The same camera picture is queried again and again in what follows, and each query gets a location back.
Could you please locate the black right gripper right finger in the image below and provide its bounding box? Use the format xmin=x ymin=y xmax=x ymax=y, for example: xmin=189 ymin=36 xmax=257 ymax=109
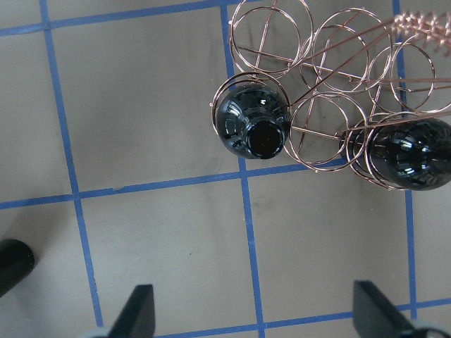
xmin=352 ymin=280 xmax=411 ymax=338

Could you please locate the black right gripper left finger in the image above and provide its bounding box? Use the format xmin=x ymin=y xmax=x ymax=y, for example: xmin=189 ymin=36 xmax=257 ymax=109
xmin=109 ymin=284 xmax=155 ymax=338

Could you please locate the black wine bottle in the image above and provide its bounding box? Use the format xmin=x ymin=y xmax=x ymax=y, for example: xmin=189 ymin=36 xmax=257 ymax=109
xmin=214 ymin=84 xmax=290 ymax=160
xmin=340 ymin=118 xmax=450 ymax=191
xmin=1 ymin=239 xmax=35 ymax=296

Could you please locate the copper wire bottle basket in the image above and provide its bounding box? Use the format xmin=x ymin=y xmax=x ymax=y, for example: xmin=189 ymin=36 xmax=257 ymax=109
xmin=211 ymin=1 xmax=450 ymax=172

